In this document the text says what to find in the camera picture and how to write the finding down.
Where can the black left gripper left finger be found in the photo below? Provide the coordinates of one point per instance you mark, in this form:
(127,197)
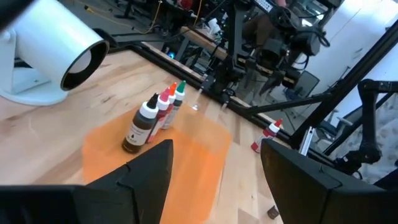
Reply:
(149,174)

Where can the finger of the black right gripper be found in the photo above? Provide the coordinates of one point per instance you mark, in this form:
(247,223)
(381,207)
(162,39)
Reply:
(270,82)
(290,80)

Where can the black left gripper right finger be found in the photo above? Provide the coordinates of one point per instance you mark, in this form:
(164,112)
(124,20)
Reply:
(292,180)

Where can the black cap food coloring bottle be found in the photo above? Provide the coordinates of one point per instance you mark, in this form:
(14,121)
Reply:
(140,130)

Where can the red cap food coloring bottle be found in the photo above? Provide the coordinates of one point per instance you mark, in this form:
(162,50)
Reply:
(269,133)

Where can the pink cap food coloring bottle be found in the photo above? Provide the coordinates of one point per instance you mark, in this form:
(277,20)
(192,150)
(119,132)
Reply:
(163,104)

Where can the orange cap food coloring bottle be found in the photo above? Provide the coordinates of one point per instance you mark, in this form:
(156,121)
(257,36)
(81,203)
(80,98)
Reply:
(172,98)

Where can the green cap food coloring bottle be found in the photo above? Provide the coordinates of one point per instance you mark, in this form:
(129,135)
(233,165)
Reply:
(179,95)

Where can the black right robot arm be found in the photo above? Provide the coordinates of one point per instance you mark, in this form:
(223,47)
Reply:
(237,37)

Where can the dark office chair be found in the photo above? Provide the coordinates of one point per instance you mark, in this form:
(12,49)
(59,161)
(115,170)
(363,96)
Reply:
(306,84)

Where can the translucent orange tray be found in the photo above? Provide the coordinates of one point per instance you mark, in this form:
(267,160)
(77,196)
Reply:
(192,161)

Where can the wooden table with black legs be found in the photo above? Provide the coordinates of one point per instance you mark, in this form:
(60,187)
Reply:
(199,37)

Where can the black tubular stand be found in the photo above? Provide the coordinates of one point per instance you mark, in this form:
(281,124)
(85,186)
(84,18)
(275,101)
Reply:
(368,124)

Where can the white cylindrical lamp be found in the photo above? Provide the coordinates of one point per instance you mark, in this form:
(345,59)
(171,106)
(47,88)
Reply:
(49,40)

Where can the silver aluminium bracket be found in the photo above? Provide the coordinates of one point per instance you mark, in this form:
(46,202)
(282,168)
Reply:
(306,141)

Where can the black aluminium table frame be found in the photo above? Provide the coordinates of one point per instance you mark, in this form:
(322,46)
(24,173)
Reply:
(351,81)

